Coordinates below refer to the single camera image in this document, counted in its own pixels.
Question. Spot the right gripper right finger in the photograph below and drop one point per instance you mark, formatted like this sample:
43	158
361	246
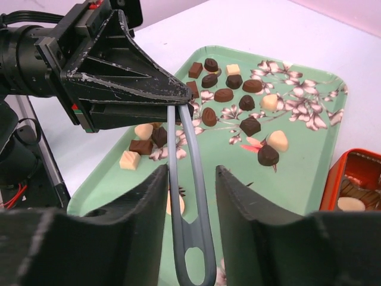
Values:
264	244

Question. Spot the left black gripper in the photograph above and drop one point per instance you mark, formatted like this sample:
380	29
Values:
87	60

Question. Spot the white square chocolate low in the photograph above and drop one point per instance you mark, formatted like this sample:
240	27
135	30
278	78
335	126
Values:
129	160

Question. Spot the white heart chocolate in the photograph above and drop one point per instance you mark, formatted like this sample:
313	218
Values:
278	141

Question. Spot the orange chocolate box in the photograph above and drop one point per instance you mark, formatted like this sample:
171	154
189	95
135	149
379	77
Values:
356	174

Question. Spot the brown square chocolate low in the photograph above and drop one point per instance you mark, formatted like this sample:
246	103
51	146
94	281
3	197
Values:
142	147

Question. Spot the dark heart chocolate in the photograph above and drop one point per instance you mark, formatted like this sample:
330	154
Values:
268	156

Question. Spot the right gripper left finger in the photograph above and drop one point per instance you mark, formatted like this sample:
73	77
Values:
117	244

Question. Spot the dark square chocolate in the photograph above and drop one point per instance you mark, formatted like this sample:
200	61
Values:
250	126

